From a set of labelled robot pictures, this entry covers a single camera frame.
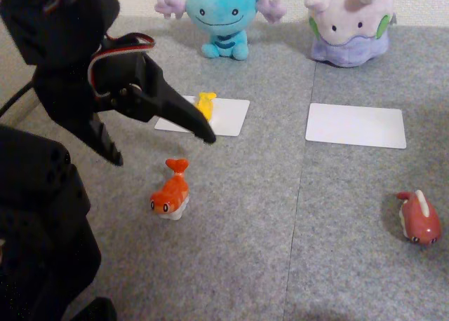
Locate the yellow egg sushi toy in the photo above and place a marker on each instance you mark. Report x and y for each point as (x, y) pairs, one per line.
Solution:
(205, 105)

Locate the orange shrimp sushi toy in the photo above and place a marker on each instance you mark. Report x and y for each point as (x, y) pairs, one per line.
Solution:
(172, 191)

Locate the blue Wooper plush toy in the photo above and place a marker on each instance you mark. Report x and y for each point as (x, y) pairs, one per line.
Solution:
(221, 9)

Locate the pale purple Goomy plush toy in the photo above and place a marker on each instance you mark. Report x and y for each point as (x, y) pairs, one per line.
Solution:
(350, 19)

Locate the red tuna sushi toy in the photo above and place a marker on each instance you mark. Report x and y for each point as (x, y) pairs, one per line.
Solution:
(419, 223)

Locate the white rectangular card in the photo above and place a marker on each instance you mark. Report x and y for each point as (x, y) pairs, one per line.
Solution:
(228, 117)
(354, 124)

